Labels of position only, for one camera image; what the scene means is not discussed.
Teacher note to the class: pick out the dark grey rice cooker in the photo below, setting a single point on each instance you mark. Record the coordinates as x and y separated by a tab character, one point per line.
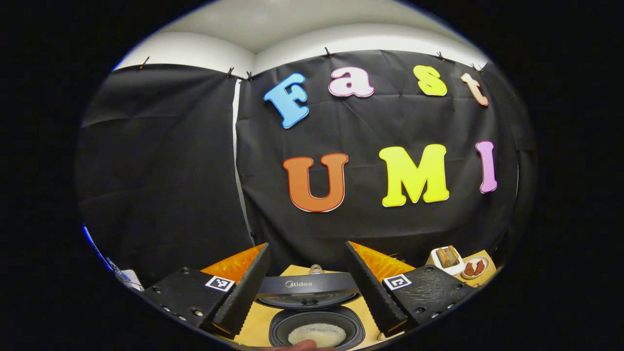
331	285

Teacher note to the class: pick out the toasted bread slice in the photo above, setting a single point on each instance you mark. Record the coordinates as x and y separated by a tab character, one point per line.
454	255
442	258

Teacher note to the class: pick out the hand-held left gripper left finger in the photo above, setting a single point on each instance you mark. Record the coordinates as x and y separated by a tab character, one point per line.
246	295

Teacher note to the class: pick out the black backdrop cloth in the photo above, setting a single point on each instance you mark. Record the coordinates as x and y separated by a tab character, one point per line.
170	170

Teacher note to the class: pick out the white round plate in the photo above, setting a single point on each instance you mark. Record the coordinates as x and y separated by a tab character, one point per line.
475	277

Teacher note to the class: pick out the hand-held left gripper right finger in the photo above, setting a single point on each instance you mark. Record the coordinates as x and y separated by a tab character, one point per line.
378	300

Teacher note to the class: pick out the brown meat piece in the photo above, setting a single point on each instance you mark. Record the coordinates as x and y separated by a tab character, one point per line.
469	269
479	267

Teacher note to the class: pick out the white desk items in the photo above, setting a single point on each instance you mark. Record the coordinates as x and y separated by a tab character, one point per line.
129	280

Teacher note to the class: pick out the small clear plastic bottle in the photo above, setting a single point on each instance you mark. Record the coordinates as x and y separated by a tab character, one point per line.
316	269

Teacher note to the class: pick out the white toaster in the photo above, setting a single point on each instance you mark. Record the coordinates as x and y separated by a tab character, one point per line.
451	270

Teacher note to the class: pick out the white rice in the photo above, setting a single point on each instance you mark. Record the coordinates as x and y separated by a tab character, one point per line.
317	334

